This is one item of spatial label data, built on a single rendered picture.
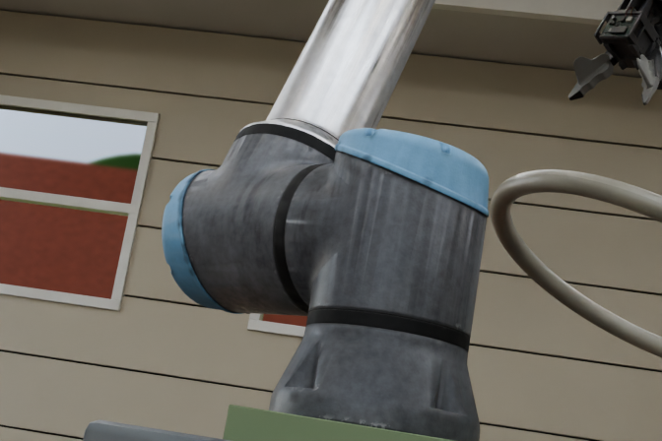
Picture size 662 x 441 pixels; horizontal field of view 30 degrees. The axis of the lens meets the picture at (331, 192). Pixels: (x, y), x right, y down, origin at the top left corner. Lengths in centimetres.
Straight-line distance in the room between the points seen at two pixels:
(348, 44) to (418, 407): 45
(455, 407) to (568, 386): 712
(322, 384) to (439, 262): 15
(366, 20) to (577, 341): 696
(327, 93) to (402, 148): 22
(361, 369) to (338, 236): 13
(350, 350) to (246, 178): 24
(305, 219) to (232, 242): 9
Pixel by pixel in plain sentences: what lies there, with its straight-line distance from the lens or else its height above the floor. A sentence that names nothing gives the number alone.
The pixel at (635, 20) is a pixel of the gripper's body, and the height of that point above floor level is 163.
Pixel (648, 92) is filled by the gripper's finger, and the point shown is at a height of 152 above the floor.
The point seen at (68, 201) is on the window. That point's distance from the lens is 886.
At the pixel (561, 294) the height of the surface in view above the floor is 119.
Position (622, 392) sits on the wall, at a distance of 821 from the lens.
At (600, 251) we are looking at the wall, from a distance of 835.
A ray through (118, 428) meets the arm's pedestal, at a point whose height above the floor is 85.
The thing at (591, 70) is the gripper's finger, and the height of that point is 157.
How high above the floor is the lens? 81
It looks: 14 degrees up
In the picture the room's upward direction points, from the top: 9 degrees clockwise
